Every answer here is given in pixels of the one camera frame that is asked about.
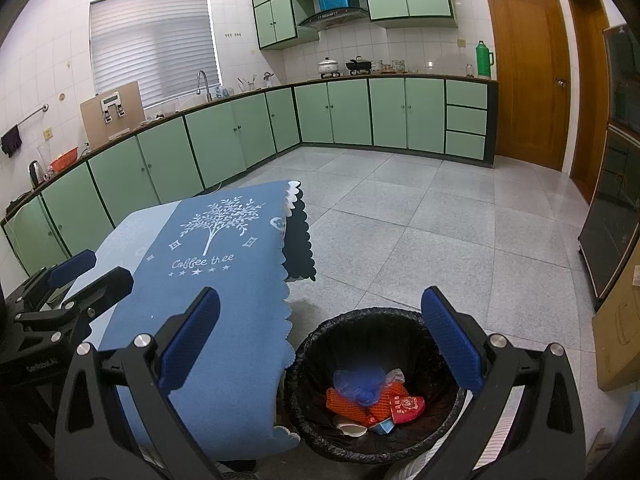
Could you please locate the clear plastic jug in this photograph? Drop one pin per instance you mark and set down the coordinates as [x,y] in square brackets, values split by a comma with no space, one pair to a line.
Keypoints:
[43,155]

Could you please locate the orange basin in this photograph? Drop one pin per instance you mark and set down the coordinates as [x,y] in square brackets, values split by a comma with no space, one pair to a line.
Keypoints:
[64,159]

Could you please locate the metal faucet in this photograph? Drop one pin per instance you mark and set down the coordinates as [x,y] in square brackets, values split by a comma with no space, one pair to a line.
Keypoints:
[201,77]

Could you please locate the white cooking pot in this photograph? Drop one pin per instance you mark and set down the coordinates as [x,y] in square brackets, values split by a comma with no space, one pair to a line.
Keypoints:
[329,66]

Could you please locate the metal towel bar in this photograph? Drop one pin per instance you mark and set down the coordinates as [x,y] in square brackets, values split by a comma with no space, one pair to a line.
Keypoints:
[32,115]

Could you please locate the white window blind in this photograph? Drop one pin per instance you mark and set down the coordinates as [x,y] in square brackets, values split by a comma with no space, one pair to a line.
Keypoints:
[150,45]

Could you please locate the blue tree-print tablecloth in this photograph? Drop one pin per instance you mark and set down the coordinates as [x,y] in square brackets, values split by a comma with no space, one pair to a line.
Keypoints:
[225,310]

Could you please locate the black glass cabinet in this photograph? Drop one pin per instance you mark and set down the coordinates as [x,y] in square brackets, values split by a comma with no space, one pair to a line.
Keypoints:
[612,185]

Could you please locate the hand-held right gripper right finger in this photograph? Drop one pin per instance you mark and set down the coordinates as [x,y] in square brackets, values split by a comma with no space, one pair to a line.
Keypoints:
[452,340]

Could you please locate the plain wooden door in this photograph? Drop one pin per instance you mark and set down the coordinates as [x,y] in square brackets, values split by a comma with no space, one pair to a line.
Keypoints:
[590,100]

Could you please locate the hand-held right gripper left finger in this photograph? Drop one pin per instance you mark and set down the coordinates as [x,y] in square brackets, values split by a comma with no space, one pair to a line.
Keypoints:
[190,345]

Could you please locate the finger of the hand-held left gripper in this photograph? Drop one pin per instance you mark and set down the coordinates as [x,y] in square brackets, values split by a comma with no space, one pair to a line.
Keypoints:
[75,265]
[107,285]

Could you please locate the glass jar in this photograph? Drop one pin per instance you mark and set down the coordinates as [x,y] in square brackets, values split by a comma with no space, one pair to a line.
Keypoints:
[376,66]
[397,66]

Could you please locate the metal kettle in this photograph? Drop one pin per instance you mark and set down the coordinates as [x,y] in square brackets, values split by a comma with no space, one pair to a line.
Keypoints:
[36,172]

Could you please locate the cardboard box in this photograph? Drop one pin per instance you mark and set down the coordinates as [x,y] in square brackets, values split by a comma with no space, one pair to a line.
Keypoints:
[620,340]

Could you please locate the black wok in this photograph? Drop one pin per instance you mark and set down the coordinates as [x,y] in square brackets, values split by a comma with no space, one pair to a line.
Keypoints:
[358,65]

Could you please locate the red snack wrapper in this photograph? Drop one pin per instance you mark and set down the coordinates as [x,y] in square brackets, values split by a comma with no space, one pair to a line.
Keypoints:
[406,405]

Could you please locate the green thermos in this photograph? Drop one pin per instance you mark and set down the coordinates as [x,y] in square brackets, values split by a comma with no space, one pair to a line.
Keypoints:
[483,62]

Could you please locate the dark cloth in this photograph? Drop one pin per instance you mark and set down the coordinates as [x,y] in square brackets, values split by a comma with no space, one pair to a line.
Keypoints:
[10,141]

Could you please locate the light blue paper cup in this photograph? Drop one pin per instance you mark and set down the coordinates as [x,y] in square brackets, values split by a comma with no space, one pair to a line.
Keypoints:
[350,428]

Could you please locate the brown board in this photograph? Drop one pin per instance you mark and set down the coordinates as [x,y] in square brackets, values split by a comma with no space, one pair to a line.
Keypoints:
[92,127]

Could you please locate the blue plastic bag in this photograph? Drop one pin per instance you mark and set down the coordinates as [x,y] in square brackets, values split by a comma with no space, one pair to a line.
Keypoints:
[360,385]

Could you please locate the blue and white carton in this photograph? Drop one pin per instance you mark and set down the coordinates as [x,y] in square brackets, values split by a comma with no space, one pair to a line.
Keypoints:
[382,427]

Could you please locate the white clip holder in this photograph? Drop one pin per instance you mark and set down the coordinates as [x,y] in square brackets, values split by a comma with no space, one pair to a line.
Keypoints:
[111,100]

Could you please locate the green base cabinets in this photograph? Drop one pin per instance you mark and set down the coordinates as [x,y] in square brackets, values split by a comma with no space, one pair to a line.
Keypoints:
[225,135]

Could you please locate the black bin with bag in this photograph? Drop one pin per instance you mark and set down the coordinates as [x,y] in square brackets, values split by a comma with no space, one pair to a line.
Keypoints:
[320,360]

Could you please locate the black range hood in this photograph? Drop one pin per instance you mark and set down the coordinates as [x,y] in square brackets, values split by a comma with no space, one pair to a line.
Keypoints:
[332,17]

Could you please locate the utensil holder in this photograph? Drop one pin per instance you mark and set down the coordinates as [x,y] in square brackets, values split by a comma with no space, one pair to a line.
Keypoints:
[247,85]

